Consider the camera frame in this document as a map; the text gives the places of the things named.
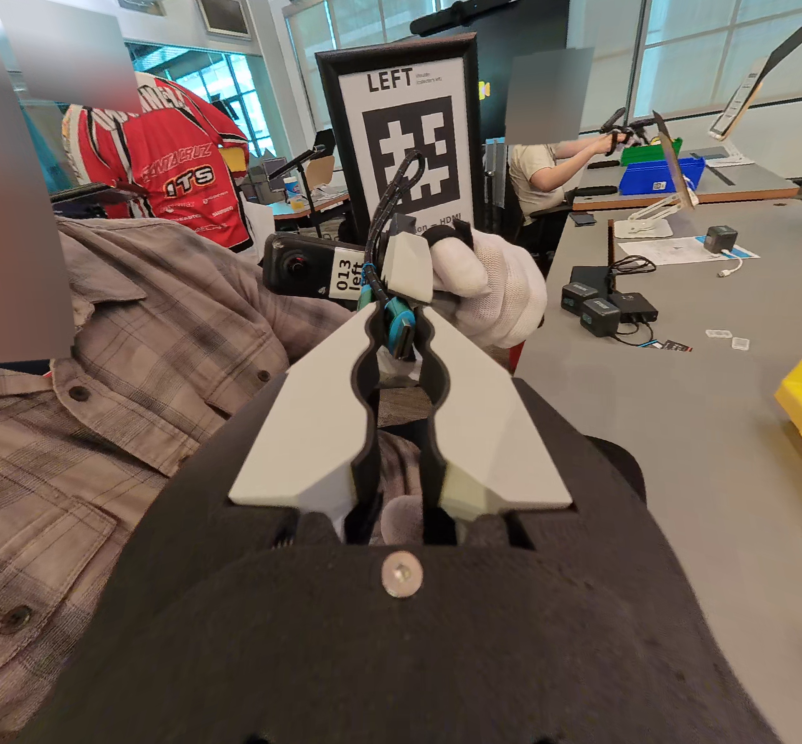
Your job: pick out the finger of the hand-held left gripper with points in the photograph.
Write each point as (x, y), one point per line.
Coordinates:
(407, 268)

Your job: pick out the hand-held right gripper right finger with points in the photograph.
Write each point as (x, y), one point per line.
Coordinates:
(507, 443)

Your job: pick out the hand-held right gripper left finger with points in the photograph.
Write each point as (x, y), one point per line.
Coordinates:
(301, 437)

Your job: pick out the yellow plastic bin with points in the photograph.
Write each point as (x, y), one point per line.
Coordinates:
(791, 399)

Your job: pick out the black-framed printed sign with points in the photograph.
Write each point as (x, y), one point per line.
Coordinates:
(407, 149)

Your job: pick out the black battery pack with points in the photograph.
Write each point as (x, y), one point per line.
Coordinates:
(579, 299)
(600, 318)

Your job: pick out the black power adapter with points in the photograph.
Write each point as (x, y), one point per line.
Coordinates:
(636, 307)

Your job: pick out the clear card case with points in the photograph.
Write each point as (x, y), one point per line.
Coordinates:
(717, 333)
(740, 343)

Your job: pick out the white paper sheet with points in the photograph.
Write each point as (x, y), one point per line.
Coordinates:
(676, 250)

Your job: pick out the blue plastic bin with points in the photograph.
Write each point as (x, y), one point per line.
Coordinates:
(651, 180)

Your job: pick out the green plastic bin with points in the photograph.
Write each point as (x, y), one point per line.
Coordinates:
(645, 154)

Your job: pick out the black video bar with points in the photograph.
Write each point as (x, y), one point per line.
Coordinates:
(463, 8)

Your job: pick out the small black cube charger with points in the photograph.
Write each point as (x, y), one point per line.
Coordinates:
(720, 239)

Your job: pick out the wood-edged desk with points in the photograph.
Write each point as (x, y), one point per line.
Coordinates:
(739, 183)

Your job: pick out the large black wall screen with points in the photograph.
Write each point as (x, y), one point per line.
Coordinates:
(532, 23)

